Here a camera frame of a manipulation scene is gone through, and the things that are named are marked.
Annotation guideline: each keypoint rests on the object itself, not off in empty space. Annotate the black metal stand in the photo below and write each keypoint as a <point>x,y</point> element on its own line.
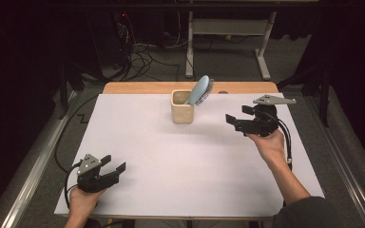
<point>64,91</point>
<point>324,95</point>

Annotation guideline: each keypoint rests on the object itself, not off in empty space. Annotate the light blue hairbrush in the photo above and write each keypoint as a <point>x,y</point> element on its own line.
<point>199,88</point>

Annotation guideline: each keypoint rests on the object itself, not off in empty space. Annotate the white metal stand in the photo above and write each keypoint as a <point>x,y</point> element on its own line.
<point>228,27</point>

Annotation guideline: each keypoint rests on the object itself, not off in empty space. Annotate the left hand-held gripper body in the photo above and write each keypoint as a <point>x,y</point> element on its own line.
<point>92,180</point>

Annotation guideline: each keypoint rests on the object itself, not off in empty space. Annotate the white table mat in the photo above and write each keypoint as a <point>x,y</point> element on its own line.
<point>187,158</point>

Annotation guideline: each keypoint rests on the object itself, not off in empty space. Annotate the person's right hand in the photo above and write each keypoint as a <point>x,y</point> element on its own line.
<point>271,147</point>

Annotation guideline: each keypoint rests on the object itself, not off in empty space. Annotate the person's left hand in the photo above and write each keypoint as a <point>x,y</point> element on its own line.
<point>82,202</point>

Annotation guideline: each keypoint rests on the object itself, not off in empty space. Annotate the wooden table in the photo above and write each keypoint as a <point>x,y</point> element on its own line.
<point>139,87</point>

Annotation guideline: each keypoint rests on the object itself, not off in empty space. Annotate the aluminium floor rail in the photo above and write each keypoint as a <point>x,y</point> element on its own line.
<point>345,177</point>
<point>28,186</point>

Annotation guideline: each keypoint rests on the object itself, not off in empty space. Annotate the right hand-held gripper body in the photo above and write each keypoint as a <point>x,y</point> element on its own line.
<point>259,125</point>

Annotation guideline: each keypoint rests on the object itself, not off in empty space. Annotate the beige square cup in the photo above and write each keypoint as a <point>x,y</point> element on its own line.
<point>180,115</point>

